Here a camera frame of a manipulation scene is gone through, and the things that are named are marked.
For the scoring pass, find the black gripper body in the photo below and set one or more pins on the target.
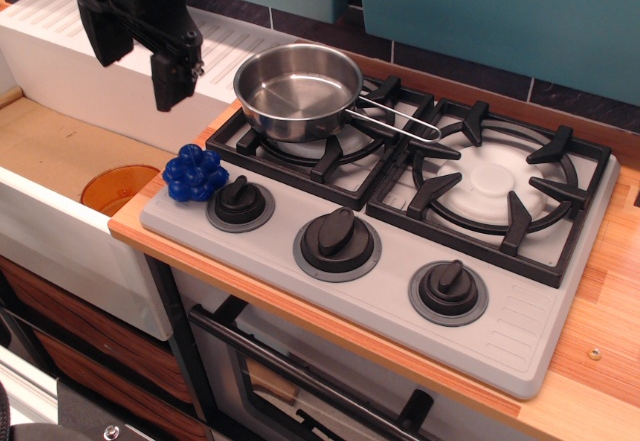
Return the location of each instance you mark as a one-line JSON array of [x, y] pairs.
[[145, 1]]

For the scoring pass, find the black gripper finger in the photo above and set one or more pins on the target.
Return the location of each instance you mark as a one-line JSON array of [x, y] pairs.
[[108, 38], [174, 79]]

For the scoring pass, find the stainless steel pan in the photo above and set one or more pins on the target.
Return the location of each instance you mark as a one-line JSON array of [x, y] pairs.
[[306, 92]]

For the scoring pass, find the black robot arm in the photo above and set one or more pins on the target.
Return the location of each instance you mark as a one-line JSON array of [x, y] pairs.
[[164, 27]]

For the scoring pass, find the blue toy blueberry cluster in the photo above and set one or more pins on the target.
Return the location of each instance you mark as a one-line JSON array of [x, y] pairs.
[[195, 174]]

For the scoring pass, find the black left stove knob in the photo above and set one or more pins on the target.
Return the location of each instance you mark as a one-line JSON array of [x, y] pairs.
[[241, 206]]

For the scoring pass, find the black stove knob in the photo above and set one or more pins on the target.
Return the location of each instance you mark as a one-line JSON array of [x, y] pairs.
[[241, 206], [337, 247], [448, 293]]

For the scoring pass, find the black middle stove knob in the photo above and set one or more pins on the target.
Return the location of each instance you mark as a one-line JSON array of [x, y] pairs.
[[337, 247]]

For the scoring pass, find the grey toy stove top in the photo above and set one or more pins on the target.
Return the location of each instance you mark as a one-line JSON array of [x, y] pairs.
[[509, 347]]

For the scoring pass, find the black right stove knob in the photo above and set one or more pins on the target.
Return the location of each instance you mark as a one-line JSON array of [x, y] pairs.
[[448, 293]]

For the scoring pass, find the white sink unit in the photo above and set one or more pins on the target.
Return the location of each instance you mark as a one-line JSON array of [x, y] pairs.
[[66, 119]]

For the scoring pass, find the black left burner grate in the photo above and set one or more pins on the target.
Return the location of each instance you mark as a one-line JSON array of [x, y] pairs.
[[344, 168]]

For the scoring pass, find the black burner grate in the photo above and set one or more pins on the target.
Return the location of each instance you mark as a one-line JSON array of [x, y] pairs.
[[344, 168], [516, 196]]

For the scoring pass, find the wooden drawer fronts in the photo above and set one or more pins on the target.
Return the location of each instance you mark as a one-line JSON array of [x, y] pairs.
[[110, 361]]

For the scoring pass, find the black right burner grate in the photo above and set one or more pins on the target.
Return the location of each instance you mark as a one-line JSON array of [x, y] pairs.
[[516, 196]]

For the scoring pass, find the teal cabinet right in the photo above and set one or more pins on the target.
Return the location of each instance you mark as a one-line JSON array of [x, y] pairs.
[[587, 45]]

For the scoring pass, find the oven door with handle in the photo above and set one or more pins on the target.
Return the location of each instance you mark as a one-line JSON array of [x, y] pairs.
[[295, 386]]

